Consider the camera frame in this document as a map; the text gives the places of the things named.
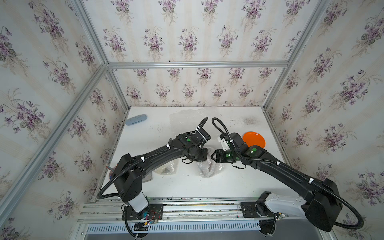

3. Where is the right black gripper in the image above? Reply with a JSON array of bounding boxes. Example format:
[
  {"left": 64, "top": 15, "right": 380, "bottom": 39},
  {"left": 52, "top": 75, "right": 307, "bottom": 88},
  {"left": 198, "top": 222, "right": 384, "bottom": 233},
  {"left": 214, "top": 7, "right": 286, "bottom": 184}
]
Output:
[{"left": 209, "top": 148, "right": 241, "bottom": 164}]

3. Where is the bubble wrap around orange plate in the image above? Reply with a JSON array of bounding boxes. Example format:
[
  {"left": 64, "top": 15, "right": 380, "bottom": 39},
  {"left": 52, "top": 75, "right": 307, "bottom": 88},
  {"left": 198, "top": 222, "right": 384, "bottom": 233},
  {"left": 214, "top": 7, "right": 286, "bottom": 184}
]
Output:
[{"left": 170, "top": 107, "right": 225, "bottom": 142}]

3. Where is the orange dinner plate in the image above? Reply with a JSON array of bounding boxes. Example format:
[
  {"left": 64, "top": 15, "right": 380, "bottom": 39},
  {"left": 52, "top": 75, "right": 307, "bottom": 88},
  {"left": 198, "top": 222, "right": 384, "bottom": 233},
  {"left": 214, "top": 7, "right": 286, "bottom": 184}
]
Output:
[{"left": 243, "top": 132, "right": 266, "bottom": 148}]

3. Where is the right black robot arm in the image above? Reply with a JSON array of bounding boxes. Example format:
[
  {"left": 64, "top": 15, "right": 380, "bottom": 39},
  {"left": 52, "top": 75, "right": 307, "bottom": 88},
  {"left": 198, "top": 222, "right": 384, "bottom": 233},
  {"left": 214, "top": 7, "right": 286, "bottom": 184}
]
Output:
[{"left": 211, "top": 117, "right": 364, "bottom": 232}]

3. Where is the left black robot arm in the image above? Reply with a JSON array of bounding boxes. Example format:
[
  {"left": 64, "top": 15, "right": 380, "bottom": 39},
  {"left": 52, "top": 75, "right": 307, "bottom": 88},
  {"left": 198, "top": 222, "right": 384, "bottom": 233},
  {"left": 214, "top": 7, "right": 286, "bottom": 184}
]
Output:
[{"left": 96, "top": 117, "right": 211, "bottom": 239}]

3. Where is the grey flat block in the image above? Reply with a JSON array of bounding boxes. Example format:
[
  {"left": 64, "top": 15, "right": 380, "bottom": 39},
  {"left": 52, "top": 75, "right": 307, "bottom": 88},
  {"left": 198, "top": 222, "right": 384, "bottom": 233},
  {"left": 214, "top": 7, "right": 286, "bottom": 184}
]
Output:
[{"left": 143, "top": 173, "right": 153, "bottom": 183}]

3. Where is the white vented panel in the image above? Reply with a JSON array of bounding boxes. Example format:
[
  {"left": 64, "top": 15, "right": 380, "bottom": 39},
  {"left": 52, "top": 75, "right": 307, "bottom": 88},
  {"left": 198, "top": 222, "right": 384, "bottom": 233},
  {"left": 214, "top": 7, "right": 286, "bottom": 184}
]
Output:
[{"left": 86, "top": 220, "right": 261, "bottom": 235}]

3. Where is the pink pen cup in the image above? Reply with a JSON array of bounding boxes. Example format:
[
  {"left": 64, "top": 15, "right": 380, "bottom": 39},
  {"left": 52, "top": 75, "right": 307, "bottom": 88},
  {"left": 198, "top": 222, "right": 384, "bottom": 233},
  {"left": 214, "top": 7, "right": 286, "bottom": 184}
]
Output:
[{"left": 106, "top": 165, "right": 117, "bottom": 181}]

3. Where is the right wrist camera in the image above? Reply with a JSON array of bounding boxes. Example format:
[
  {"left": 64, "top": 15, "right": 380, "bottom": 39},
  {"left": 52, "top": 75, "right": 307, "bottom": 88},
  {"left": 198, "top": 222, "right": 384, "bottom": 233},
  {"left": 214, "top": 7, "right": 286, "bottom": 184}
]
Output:
[{"left": 218, "top": 133, "right": 243, "bottom": 151}]

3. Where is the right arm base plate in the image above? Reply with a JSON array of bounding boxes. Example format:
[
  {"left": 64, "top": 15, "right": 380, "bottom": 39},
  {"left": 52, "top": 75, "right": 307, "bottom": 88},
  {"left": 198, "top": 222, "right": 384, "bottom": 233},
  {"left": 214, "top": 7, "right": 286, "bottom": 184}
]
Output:
[{"left": 240, "top": 202, "right": 280, "bottom": 218}]

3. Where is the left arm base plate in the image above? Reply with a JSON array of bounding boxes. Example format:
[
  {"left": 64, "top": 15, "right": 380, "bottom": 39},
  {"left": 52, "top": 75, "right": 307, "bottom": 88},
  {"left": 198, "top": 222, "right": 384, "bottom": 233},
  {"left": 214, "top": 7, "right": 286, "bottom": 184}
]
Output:
[{"left": 122, "top": 204, "right": 164, "bottom": 221}]

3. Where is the aluminium front rail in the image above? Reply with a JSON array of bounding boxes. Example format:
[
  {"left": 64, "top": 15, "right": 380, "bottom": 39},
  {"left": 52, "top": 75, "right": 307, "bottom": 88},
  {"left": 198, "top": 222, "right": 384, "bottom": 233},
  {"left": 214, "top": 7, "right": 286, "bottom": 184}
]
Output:
[{"left": 76, "top": 196, "right": 326, "bottom": 225}]

